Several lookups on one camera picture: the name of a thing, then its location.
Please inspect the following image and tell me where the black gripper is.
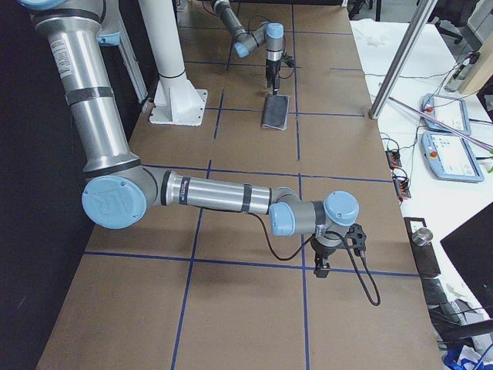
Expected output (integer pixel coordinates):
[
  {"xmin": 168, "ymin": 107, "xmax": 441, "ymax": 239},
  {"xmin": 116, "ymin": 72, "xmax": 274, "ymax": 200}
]
[
  {"xmin": 310, "ymin": 233, "xmax": 345, "ymax": 278},
  {"xmin": 265, "ymin": 59, "xmax": 280, "ymax": 95}
]

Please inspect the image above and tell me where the pink microfiber towel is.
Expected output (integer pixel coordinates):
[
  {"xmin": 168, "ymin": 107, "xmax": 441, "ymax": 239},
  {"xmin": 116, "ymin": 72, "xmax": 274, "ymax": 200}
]
[{"xmin": 261, "ymin": 93, "xmax": 290, "ymax": 130}]

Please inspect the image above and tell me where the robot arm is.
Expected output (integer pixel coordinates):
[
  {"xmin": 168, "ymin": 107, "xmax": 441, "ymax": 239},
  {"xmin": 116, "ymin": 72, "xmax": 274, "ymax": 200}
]
[
  {"xmin": 210, "ymin": 0, "xmax": 284, "ymax": 96},
  {"xmin": 23, "ymin": 1, "xmax": 366, "ymax": 278}
]

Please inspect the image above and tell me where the black flat tray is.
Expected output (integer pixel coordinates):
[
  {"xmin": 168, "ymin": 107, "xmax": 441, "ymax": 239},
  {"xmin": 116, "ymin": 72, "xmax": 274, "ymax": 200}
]
[{"xmin": 404, "ymin": 217, "xmax": 441, "ymax": 278}]

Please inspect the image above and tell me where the silver metal cup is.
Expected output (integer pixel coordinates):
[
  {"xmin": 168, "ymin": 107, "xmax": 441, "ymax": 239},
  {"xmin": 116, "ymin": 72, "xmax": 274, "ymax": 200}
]
[{"xmin": 411, "ymin": 227, "xmax": 434, "ymax": 247}]

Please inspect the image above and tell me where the lower orange terminal block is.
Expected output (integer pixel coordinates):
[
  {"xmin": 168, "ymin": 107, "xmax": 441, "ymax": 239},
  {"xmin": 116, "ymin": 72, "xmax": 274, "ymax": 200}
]
[{"xmin": 392, "ymin": 174, "xmax": 411, "ymax": 202}]

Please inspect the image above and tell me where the orange terminal block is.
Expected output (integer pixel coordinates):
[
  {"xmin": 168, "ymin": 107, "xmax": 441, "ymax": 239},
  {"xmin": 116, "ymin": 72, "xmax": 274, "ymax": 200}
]
[
  {"xmin": 392, "ymin": 174, "xmax": 411, "ymax": 202},
  {"xmin": 385, "ymin": 149, "xmax": 402, "ymax": 170}
]

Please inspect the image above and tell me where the upper orange terminal block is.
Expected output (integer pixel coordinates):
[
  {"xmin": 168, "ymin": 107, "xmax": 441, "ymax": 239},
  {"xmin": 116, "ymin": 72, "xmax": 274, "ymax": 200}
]
[{"xmin": 385, "ymin": 149, "xmax": 402, "ymax": 170}]

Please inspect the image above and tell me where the black monitor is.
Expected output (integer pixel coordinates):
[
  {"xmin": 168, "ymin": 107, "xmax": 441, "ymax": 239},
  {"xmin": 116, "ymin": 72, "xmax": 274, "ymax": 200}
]
[{"xmin": 441, "ymin": 205, "xmax": 492, "ymax": 316}]

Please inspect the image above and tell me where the lower teach pendant tablet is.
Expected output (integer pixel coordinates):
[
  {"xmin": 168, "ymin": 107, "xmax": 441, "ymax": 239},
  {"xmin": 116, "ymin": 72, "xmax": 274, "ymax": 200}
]
[{"xmin": 421, "ymin": 131, "xmax": 484, "ymax": 183}]

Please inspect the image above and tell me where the teach pendant tablet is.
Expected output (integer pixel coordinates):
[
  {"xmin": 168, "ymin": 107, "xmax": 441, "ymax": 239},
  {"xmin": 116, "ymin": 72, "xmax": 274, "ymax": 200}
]
[
  {"xmin": 421, "ymin": 93, "xmax": 471, "ymax": 136},
  {"xmin": 421, "ymin": 131, "xmax": 484, "ymax": 183}
]

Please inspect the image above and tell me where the upper teach pendant tablet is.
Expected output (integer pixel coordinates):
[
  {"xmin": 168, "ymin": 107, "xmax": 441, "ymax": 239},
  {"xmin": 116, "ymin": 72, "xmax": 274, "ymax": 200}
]
[{"xmin": 421, "ymin": 93, "xmax": 471, "ymax": 136}]

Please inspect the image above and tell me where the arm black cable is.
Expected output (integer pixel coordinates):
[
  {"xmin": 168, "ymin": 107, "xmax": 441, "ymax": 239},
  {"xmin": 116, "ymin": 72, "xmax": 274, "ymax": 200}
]
[{"xmin": 246, "ymin": 210, "xmax": 381, "ymax": 308}]

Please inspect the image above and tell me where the white camera mast pole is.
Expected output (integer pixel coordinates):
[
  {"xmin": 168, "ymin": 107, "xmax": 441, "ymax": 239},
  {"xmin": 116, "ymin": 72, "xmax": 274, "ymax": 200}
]
[{"xmin": 139, "ymin": 0, "xmax": 208, "ymax": 126}]

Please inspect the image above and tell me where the aluminium frame post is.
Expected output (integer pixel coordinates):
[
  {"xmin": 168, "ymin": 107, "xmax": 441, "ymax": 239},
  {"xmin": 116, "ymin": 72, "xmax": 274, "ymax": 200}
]
[{"xmin": 369, "ymin": 0, "xmax": 438, "ymax": 119}]

